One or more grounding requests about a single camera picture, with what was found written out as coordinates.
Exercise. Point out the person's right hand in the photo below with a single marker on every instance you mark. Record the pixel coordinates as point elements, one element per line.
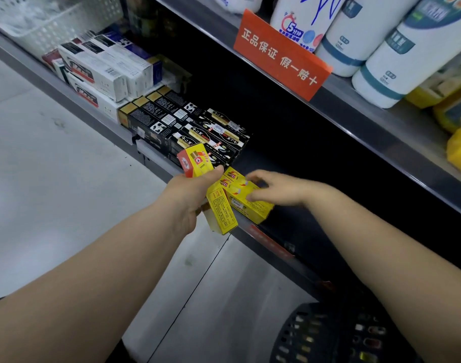
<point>291,188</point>

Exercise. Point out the person's left hand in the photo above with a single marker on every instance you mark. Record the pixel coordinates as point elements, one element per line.
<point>185,200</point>

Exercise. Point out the person's left thumb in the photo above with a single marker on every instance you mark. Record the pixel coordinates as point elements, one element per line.
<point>211,176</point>

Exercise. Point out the person's right thumb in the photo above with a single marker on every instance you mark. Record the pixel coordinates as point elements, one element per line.
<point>261,196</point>

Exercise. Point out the yellow box with picture print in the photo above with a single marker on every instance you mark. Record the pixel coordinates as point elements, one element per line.
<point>241,196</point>

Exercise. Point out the yellow box with red end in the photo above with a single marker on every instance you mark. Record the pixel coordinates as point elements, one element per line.
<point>194,158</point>

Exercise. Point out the yellow box with text panel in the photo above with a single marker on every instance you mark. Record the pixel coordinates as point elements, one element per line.
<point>222,209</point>

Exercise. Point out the person's left forearm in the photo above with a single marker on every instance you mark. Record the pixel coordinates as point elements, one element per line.
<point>82,291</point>

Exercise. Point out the person's right forearm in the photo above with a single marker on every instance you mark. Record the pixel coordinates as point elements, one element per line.
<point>397,268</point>

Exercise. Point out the red shelf edge label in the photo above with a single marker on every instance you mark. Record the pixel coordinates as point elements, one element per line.
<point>270,241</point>

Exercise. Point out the stack of black toothpaste boxes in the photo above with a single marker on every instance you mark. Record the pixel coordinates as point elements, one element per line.
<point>185,120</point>

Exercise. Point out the grey metal shelf board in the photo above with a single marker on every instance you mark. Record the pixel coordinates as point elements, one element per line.
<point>385,136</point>
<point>113,126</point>

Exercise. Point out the orange shelf sign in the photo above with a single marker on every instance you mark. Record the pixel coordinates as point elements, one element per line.
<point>281,58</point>

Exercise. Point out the stack of white toothpaste boxes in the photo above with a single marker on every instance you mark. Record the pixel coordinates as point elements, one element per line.
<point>105,71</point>

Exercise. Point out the black plastic shopping basket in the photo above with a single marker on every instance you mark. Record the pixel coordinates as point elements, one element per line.
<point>328,336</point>

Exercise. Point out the white bottle with blue scribble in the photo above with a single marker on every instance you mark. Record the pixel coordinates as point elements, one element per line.
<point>302,22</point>

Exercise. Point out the white bottle with teal band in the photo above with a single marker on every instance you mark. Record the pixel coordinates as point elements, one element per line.
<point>408,60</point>
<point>359,37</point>

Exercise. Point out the pale yellow packet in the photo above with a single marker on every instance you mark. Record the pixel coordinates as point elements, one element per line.
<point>438,85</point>

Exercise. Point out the yellow packet with blue print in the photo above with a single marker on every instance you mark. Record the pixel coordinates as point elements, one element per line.
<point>457,109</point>

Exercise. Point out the white plastic lattice basket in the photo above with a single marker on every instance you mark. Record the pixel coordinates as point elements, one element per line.
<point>45,18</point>

